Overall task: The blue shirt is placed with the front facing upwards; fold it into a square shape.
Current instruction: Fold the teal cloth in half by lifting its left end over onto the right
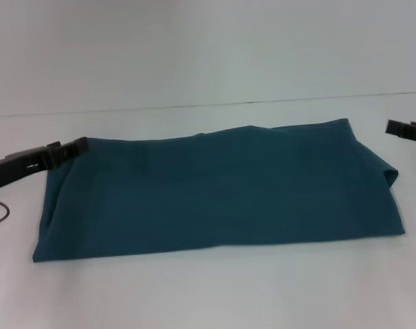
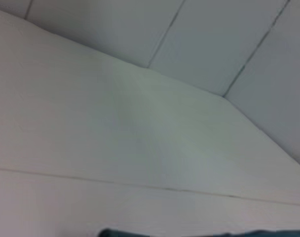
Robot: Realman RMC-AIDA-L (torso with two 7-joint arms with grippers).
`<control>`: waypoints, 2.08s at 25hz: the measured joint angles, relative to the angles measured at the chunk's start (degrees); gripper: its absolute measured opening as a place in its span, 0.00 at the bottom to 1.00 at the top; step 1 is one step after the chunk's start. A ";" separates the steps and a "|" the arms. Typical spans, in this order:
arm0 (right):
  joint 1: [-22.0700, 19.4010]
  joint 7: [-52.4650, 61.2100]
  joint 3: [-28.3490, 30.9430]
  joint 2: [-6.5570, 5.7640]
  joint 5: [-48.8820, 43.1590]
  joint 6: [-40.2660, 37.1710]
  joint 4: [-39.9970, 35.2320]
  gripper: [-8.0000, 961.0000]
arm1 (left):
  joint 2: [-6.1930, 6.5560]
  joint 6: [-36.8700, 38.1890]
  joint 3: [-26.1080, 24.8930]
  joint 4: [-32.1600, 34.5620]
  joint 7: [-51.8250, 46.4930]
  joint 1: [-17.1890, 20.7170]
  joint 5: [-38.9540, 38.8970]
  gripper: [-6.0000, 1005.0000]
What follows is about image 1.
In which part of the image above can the teal t-shirt with FREE print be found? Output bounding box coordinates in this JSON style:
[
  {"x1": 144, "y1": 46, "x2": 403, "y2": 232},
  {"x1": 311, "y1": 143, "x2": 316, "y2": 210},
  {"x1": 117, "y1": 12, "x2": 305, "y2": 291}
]
[{"x1": 32, "y1": 117, "x2": 408, "y2": 264}]

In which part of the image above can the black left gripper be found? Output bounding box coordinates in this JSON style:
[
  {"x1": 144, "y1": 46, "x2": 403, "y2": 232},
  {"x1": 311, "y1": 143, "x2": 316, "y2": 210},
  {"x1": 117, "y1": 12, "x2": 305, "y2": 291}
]
[{"x1": 0, "y1": 136, "x2": 90, "y2": 192}]

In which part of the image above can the left wrist cable with connector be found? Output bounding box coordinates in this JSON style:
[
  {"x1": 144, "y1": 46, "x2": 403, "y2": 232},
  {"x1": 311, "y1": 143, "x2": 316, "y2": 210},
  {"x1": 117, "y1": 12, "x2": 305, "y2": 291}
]
[{"x1": 0, "y1": 197, "x2": 12, "y2": 230}]

